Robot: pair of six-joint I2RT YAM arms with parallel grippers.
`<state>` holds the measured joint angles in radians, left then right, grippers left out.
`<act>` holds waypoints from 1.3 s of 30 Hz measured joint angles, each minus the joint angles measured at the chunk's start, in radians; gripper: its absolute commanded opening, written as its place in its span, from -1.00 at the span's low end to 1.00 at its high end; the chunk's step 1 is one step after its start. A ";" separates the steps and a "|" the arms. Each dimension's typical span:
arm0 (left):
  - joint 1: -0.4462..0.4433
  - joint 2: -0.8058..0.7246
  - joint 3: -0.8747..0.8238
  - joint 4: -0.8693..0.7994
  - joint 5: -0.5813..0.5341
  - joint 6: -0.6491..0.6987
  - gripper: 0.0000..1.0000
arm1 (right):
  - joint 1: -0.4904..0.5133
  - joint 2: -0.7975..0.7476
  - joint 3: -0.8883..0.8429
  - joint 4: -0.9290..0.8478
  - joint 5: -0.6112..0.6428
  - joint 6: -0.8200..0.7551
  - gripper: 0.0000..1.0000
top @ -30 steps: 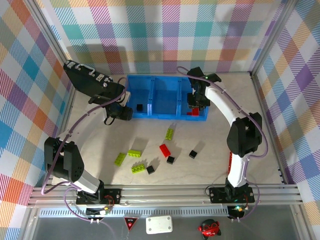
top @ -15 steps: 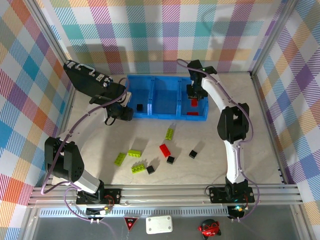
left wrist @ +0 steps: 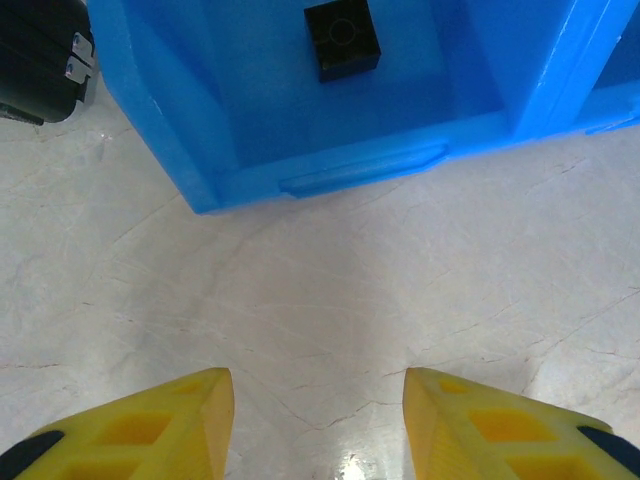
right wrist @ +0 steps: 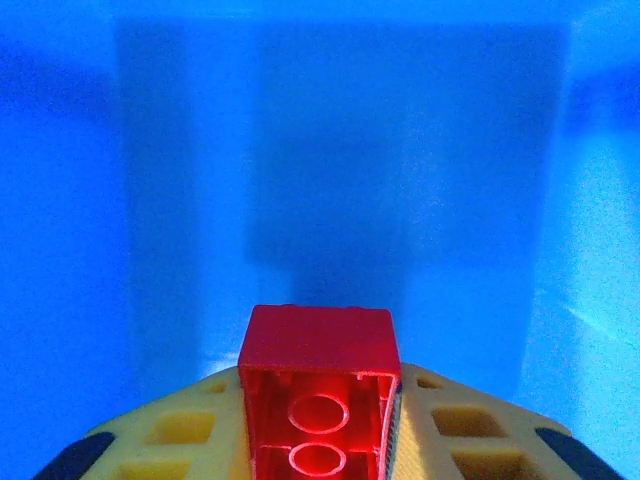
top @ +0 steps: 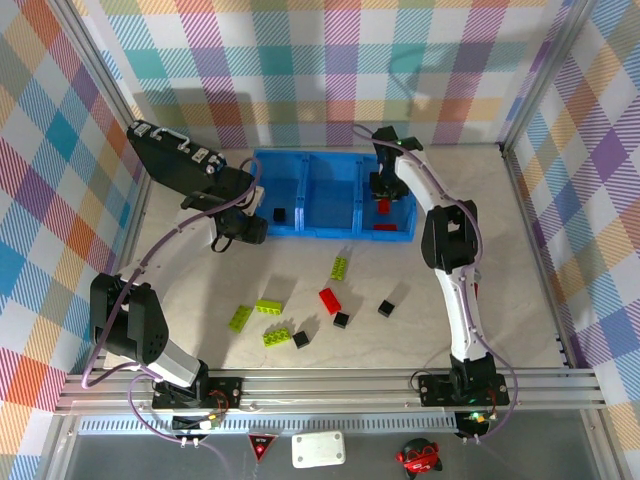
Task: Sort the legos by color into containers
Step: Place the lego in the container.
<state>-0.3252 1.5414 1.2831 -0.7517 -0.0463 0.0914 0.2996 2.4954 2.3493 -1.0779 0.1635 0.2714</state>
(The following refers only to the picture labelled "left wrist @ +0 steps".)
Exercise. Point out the black square lego brick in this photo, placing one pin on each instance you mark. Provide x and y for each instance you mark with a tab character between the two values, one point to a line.
342	42

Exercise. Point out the blue plastic bin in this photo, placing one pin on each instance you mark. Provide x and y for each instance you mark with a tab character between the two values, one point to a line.
617	95
350	155

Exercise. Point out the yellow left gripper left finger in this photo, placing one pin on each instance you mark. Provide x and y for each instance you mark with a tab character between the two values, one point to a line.
150	435

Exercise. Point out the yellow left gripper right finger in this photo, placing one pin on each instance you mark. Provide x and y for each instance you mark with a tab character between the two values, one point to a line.
480	440

